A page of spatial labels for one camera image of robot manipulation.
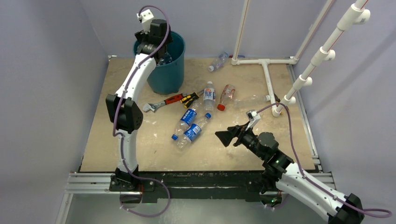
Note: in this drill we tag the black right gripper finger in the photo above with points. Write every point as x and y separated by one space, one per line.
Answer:
227 136
237 128

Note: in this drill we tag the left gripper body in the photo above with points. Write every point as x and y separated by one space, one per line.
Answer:
143 37

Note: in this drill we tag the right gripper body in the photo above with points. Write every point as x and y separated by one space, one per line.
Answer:
247 138

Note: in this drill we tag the small Pepsi bottle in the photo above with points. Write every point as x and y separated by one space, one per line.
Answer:
187 119
195 129

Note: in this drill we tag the white-label clear bottle white cap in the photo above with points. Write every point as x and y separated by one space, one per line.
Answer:
209 97

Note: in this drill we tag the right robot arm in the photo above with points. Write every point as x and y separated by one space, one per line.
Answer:
284 174

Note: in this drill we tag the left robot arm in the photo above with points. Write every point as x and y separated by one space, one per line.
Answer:
122 107

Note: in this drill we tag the teal plastic bin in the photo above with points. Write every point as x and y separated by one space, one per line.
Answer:
167 79

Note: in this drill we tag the clear bottle near pipe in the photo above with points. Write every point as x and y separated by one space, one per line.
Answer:
252 101

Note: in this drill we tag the red-cap clear bottle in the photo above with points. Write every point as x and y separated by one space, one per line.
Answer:
226 97

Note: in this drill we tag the yellow tool by pipe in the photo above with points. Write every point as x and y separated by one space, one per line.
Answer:
281 104

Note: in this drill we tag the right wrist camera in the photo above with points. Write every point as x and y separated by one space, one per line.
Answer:
253 117

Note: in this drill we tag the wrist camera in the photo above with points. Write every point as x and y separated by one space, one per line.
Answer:
145 18
253 117

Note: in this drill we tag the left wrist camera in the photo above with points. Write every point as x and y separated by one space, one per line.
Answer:
145 18

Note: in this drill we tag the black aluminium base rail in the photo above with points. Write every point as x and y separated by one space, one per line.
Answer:
156 185

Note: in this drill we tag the yellow black handled screwdriver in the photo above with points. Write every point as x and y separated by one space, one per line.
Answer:
190 98

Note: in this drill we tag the red-handled adjustable wrench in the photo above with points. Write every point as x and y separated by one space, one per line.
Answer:
154 107

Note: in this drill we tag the clear bottle by back wall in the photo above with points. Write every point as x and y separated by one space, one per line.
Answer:
218 62

